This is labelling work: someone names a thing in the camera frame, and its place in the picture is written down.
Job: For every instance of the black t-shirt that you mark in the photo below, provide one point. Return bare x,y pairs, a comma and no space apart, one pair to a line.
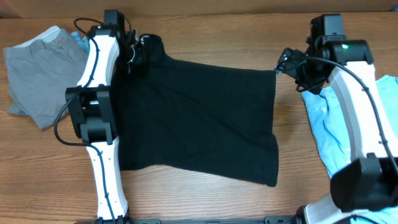
196,117

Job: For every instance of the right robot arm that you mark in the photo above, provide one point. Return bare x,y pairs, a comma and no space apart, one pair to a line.
369,181

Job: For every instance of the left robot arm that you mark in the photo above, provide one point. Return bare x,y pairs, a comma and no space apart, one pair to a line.
114,50

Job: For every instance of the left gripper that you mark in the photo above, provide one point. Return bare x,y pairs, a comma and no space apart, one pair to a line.
142,58

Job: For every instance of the folded grey shorts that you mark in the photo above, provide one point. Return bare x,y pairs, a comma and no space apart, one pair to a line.
40,70

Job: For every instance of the folded blue garment under shorts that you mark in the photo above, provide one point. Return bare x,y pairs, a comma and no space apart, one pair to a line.
83,42

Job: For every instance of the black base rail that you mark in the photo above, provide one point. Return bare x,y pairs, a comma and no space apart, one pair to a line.
205,221

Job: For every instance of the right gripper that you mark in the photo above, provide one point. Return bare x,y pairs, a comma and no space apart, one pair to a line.
287,65

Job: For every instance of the light blue t-shirt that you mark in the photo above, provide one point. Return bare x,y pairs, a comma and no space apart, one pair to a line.
328,125

